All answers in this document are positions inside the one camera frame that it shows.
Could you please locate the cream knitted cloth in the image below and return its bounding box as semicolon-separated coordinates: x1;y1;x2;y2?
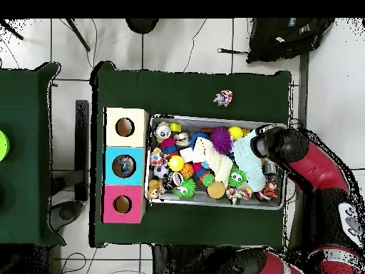
179;136;235;185

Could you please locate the purple spiky ball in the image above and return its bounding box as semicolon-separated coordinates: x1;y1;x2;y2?
210;126;234;156

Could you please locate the mint green knitted cloth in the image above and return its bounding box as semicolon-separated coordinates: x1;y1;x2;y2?
232;130;268;193

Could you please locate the colourful patchwork cloth scrap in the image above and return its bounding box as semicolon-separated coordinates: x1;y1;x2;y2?
213;89;234;108

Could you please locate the colourful polka dot cloth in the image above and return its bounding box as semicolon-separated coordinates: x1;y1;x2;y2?
226;185;254;206

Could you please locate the wooden box with three holes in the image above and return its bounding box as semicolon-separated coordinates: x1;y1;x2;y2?
102;107;150;225

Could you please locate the clear mesh bin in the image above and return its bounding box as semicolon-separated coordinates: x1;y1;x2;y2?
145;113;289;211

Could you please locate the small orange basketball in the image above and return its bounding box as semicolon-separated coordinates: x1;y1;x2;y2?
180;163;195;179

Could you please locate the dark green table cloth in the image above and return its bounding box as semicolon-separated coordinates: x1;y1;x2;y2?
0;61;63;248
91;61;293;249

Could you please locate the grey plastic toy robot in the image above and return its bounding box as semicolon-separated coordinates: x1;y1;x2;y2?
264;161;279;176

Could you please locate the black backpack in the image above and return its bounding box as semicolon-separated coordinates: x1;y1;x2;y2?
246;18;336;64

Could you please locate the green round object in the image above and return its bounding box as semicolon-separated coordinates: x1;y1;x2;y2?
0;128;11;163

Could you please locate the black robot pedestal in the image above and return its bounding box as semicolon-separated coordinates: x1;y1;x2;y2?
149;244;220;274

